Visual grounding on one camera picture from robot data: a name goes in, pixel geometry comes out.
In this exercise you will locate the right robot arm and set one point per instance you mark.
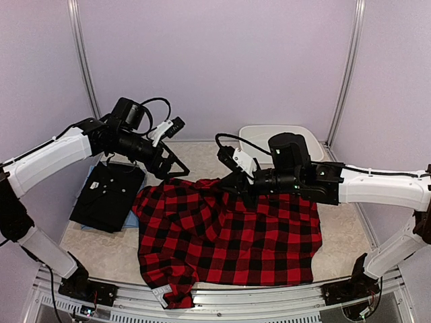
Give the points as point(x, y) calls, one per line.
point(334, 183)

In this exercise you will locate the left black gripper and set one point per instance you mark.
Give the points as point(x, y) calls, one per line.
point(161, 171)

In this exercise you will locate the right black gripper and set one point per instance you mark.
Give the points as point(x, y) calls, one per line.
point(238, 183)

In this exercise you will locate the light blue folded shirt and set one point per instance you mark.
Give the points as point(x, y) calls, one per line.
point(134, 218)

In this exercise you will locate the front aluminium rail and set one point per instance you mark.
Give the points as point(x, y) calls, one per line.
point(213, 303)

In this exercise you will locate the left aluminium frame post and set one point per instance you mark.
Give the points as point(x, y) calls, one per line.
point(84, 67)

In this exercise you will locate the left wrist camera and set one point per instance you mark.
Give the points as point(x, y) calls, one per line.
point(168, 128)

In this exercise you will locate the right aluminium frame post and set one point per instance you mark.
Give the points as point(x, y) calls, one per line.
point(350, 64)

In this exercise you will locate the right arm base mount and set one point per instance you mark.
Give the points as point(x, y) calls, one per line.
point(348, 290)

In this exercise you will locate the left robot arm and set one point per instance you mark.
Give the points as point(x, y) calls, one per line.
point(128, 131)

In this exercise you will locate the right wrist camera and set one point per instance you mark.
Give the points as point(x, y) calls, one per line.
point(238, 161)

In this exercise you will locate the aluminium frame post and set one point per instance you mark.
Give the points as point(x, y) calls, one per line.
point(84, 67)
point(350, 64)

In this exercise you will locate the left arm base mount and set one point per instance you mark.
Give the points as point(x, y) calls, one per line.
point(94, 292)

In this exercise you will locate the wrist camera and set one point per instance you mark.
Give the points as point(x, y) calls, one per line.
point(168, 128)
point(238, 161)

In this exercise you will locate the red black plaid shirt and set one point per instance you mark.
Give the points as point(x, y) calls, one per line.
point(192, 232)

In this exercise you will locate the black folded shirt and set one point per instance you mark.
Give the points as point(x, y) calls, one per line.
point(107, 198)

